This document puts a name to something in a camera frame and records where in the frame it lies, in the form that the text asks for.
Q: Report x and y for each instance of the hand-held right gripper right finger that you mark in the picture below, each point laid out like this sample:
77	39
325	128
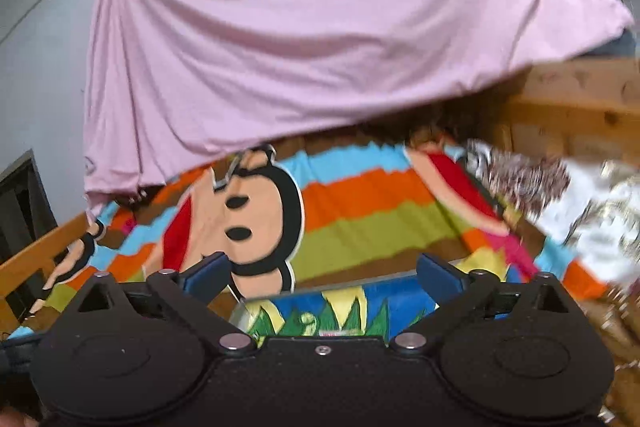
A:
440	278

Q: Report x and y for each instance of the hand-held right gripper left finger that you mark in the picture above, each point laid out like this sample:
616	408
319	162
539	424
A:
210	276

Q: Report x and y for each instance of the metal tray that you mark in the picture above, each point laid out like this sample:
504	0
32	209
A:
240	317

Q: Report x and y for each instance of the monkey printed blanket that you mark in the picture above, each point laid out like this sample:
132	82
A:
360	217

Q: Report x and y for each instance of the dark window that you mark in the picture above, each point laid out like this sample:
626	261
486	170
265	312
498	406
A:
22	207

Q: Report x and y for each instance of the pink hanging sheet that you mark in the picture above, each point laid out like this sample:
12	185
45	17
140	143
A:
300	32

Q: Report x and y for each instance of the wooden bed frame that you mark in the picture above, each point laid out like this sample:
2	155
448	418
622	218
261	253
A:
575	117

